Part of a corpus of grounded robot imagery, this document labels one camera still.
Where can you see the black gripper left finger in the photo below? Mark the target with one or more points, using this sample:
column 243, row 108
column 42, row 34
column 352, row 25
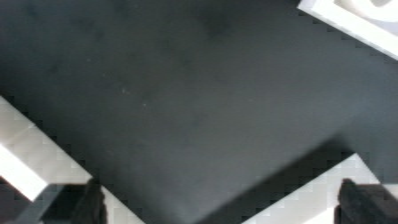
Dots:
column 69, row 204

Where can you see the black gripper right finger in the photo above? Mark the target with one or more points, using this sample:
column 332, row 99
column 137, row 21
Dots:
column 366, row 204

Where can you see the white square tabletop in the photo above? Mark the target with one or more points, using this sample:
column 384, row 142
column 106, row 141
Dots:
column 364, row 18

